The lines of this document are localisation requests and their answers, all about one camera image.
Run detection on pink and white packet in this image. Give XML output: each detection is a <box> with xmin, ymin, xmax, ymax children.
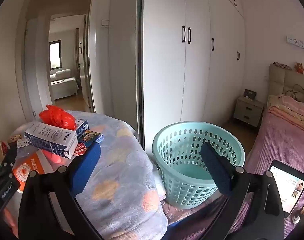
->
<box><xmin>45</xmin><ymin>151</ymin><xmax>64</xmax><ymax>165</ymax></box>

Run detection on window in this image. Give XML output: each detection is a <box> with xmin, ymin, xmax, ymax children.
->
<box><xmin>49</xmin><ymin>40</ymin><xmax>61</xmax><ymax>71</ymax></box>

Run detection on white room door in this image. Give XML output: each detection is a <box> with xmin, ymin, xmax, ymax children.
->
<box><xmin>88</xmin><ymin>0</ymin><xmax>143</xmax><ymax>133</ymax></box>

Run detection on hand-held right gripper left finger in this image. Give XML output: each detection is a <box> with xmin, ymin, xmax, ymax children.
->
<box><xmin>18</xmin><ymin>142</ymin><xmax>105</xmax><ymax>240</ymax></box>

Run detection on folded pink blanket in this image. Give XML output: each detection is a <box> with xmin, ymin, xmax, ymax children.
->
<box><xmin>267</xmin><ymin>94</ymin><xmax>304</xmax><ymax>133</ymax></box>

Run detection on phone stand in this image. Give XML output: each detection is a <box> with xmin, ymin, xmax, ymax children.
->
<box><xmin>291</xmin><ymin>205</ymin><xmax>304</xmax><ymax>224</ymax></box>

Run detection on red and white wrapper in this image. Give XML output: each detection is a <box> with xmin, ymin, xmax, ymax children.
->
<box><xmin>0</xmin><ymin>138</ymin><xmax>10</xmax><ymax>163</ymax></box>

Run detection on red packet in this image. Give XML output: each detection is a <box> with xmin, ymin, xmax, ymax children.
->
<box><xmin>73</xmin><ymin>141</ymin><xmax>93</xmax><ymax>157</ymax></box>

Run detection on smartphone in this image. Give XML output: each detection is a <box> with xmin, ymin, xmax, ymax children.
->
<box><xmin>268</xmin><ymin>159</ymin><xmax>304</xmax><ymax>215</ymax></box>

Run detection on dark patterned cloth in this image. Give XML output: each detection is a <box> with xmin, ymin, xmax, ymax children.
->
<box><xmin>273</xmin><ymin>62</ymin><xmax>292</xmax><ymax>71</ymax></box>

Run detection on bed with pink blanket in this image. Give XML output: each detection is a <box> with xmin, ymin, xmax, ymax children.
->
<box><xmin>164</xmin><ymin>107</ymin><xmax>304</xmax><ymax>240</ymax></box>

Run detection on white wardrobe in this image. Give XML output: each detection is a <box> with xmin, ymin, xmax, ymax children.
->
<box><xmin>142</xmin><ymin>0</ymin><xmax>246</xmax><ymax>151</ymax></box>

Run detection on small blue box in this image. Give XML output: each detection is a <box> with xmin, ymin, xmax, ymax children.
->
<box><xmin>74</xmin><ymin>119</ymin><xmax>89</xmax><ymax>138</ymax></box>

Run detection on white dotted wrapper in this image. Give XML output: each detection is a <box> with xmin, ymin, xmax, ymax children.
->
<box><xmin>17</xmin><ymin>138</ymin><xmax>30</xmax><ymax>151</ymax></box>

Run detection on purple patterned bedsheet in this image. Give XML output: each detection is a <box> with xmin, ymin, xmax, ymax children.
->
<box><xmin>162</xmin><ymin>197</ymin><xmax>230</xmax><ymax>240</ymax></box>

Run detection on black cable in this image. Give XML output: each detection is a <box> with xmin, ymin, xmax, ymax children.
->
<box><xmin>283</xmin><ymin>84</ymin><xmax>304</xmax><ymax>103</ymax></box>

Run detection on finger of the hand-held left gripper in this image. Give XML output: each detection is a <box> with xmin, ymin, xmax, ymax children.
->
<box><xmin>1</xmin><ymin>144</ymin><xmax>19</xmax><ymax>167</ymax></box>

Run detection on white wall sticker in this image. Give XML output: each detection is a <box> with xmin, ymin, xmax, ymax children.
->
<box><xmin>286</xmin><ymin>35</ymin><xmax>304</xmax><ymax>52</ymax></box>

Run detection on white sofa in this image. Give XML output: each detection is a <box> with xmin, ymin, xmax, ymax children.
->
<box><xmin>50</xmin><ymin>69</ymin><xmax>80</xmax><ymax>100</ymax></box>

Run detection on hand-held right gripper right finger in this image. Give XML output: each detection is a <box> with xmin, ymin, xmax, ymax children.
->
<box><xmin>199</xmin><ymin>142</ymin><xmax>285</xmax><ymax>240</ymax></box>

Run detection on white and blue milk carton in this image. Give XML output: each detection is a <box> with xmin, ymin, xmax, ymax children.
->
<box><xmin>24</xmin><ymin>122</ymin><xmax>79</xmax><ymax>159</ymax></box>

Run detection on beige padded headboard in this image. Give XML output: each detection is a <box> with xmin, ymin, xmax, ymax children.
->
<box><xmin>268</xmin><ymin>64</ymin><xmax>304</xmax><ymax>103</ymax></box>

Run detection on red plastic bag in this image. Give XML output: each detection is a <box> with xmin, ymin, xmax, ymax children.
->
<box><xmin>39</xmin><ymin>104</ymin><xmax>76</xmax><ymax>131</ymax></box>

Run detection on colourful printed card box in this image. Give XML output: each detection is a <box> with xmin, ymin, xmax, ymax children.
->
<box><xmin>77</xmin><ymin>130</ymin><xmax>104</xmax><ymax>144</ymax></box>

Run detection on beige nightstand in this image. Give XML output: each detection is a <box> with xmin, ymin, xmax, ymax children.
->
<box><xmin>233</xmin><ymin>96</ymin><xmax>264</xmax><ymax>128</ymax></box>

